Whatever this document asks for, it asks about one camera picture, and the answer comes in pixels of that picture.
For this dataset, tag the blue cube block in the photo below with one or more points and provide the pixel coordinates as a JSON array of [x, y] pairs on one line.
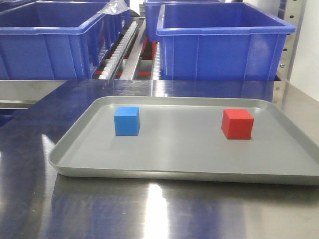
[[127, 121]]

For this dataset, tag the red cube block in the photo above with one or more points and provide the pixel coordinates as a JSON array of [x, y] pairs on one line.
[[237, 124]]

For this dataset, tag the perforated metal shelf upright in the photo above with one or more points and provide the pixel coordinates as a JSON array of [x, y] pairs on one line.
[[291, 11]]

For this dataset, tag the grey metal tray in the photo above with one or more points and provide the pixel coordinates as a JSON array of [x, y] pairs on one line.
[[181, 139]]

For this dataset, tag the right front blue bin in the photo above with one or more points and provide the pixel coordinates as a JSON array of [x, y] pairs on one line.
[[219, 41]]

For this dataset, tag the blue bin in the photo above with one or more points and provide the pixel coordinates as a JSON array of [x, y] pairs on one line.
[[219, 41], [117, 22], [52, 40], [152, 10]]

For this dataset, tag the left rear blue bin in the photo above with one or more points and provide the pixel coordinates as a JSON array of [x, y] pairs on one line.
[[117, 22]]

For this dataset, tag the right rear blue bin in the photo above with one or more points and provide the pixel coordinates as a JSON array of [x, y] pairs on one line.
[[152, 10]]

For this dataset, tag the clear plastic sheet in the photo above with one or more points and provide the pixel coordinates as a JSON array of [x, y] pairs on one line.
[[114, 7]]

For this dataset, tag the left front blue bin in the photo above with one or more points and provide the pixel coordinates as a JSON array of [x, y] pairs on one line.
[[52, 40]]

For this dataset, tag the metal shelf divider rail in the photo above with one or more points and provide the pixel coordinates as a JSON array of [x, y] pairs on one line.
[[127, 67]]

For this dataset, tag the white roller rail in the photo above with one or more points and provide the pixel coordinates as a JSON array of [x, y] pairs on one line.
[[113, 64]]

